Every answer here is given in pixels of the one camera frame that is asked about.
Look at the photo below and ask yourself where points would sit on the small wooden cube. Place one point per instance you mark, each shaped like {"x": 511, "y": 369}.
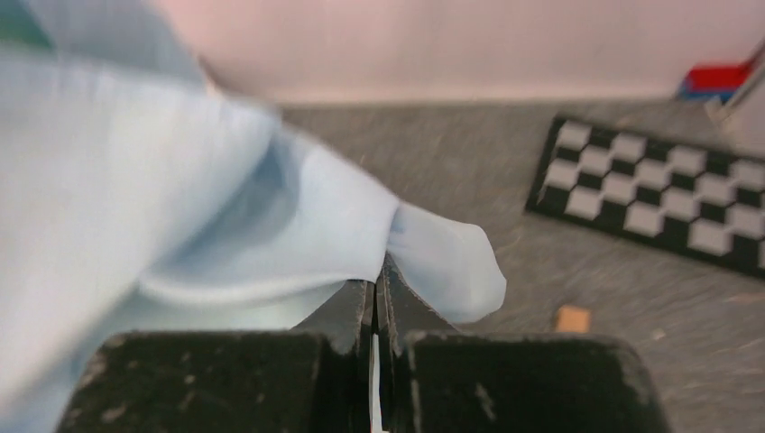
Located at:
{"x": 573, "y": 319}

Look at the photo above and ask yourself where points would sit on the red blue block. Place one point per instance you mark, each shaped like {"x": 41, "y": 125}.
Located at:
{"x": 721, "y": 80}

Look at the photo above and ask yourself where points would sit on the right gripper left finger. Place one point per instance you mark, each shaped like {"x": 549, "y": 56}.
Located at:
{"x": 311, "y": 378}

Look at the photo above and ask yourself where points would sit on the light blue pillowcase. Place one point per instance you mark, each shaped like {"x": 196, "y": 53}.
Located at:
{"x": 132, "y": 197}

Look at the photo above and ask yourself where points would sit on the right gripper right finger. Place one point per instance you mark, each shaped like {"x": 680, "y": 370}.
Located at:
{"x": 435, "y": 378}

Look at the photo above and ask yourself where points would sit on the black white checkerboard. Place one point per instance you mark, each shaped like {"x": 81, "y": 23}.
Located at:
{"x": 684, "y": 198}

